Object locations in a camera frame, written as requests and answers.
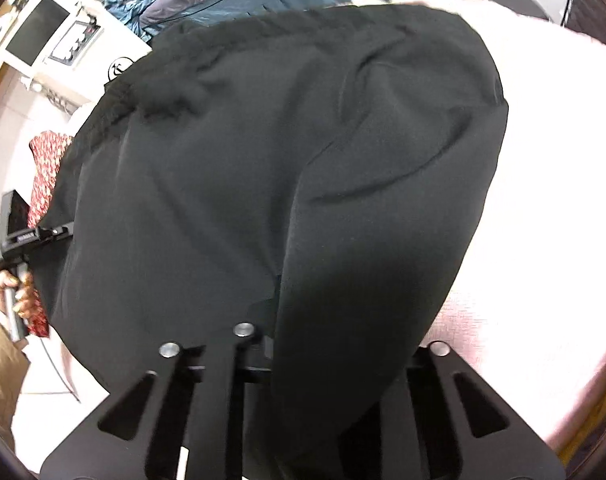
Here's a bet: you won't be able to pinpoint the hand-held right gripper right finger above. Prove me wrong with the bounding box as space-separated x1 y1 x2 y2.
343 340 566 480

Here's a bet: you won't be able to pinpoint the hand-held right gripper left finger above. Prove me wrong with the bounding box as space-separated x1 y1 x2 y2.
40 322 276 480

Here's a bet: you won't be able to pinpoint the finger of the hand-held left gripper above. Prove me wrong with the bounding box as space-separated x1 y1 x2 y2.
37 221 77 243

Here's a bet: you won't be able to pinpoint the black pants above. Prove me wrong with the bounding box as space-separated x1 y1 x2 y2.
30 2 511 480

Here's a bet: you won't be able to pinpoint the person's left forearm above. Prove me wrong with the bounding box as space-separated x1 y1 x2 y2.
0 310 31 456

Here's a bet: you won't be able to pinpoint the person's left hand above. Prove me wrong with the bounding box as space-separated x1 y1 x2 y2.
0 267 40 328

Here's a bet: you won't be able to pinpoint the red floral cloth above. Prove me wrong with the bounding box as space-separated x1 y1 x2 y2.
27 130 76 338

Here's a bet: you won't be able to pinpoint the pink bed sheet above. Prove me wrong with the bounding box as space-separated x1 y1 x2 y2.
350 0 606 456

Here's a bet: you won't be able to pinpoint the thin dark cable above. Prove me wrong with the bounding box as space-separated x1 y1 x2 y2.
37 337 82 403

